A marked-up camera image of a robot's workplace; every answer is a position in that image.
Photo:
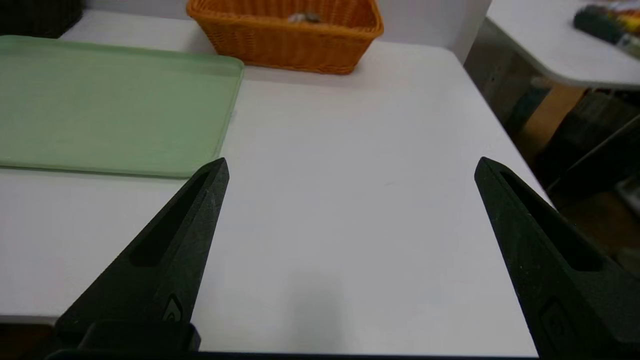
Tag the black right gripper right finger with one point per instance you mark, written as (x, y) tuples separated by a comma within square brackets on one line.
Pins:
[(550, 280)]

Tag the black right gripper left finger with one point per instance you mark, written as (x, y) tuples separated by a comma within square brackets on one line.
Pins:
[(165, 260)]

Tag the chocolate candy pack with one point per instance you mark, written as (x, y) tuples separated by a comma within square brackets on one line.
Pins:
[(305, 18)]

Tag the orange wicker basket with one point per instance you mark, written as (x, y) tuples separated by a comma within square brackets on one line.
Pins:
[(290, 47)]

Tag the dark brown wicker basket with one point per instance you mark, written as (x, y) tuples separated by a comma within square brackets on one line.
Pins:
[(35, 17)]

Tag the green plastic tray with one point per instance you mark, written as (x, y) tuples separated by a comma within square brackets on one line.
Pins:
[(110, 110)]

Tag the white side table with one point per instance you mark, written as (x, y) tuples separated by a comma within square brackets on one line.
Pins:
[(550, 45)]

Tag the orange white snack packet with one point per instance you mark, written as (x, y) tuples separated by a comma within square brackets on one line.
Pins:
[(631, 21)]

